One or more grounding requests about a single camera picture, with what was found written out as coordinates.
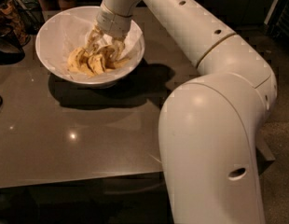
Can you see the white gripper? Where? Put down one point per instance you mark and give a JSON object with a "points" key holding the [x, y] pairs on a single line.
{"points": [[114, 24]]}

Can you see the yellow banana with brown stripe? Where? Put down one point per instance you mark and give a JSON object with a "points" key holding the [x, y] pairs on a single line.
{"points": [[107, 52]]}

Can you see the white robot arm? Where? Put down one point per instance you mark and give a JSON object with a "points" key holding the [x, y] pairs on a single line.
{"points": [[207, 126]]}

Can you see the middle yellow banana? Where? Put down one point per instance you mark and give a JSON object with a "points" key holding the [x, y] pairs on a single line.
{"points": [[96, 63]]}

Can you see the left yellow banana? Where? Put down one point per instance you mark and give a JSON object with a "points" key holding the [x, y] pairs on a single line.
{"points": [[77, 61]]}

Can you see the white bowl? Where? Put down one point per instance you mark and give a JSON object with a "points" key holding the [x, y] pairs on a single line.
{"points": [[54, 41]]}

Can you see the white paper liner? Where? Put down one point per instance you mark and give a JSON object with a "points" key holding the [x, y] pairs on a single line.
{"points": [[92, 57]]}

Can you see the black kettle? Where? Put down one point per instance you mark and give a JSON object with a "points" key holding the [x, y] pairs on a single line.
{"points": [[10, 48]]}

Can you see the patterned brown jar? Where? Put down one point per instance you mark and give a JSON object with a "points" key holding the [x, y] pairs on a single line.
{"points": [[9, 15]]}

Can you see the black wire rack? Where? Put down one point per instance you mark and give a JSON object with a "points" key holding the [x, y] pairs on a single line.
{"points": [[32, 16]]}

